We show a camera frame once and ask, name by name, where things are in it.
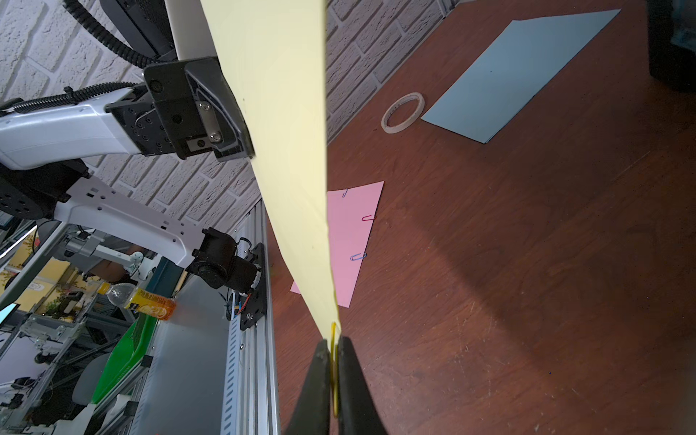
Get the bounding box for yellow paper sheet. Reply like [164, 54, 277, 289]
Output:
[202, 1, 341, 342]

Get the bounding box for black plastic toolbox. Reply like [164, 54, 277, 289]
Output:
[647, 0, 695, 92]

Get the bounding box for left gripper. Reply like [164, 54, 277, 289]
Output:
[105, 57, 256, 162]

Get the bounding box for orange drink bottle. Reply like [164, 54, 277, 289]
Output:
[106, 283, 177, 321]

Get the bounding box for light blue paper sheet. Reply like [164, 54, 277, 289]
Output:
[422, 9, 620, 144]

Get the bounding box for aluminium front rail frame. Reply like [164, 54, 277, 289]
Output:
[127, 198, 281, 435]

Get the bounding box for pink paper sheet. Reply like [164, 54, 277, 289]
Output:
[289, 180, 385, 309]

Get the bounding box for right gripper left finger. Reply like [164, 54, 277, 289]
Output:
[284, 340, 331, 435]

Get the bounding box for clear tape roll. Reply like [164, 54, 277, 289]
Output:
[380, 92, 426, 135]

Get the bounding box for yellow paperclip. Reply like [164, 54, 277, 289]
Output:
[329, 322, 340, 418]

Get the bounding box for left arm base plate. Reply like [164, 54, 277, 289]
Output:
[237, 243, 268, 331]

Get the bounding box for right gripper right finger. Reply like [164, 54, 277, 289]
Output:
[337, 336, 387, 435]

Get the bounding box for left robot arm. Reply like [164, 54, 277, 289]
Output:
[1, 1, 265, 295]

